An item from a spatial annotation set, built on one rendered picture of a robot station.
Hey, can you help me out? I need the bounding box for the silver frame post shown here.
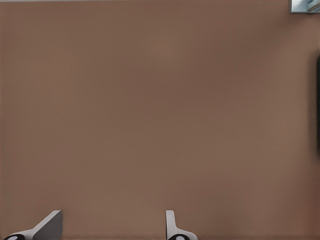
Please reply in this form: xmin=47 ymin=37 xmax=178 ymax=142
xmin=289 ymin=0 xmax=320 ymax=14

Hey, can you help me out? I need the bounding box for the black object at table edge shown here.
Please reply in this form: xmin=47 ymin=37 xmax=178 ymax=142
xmin=316 ymin=55 xmax=320 ymax=160

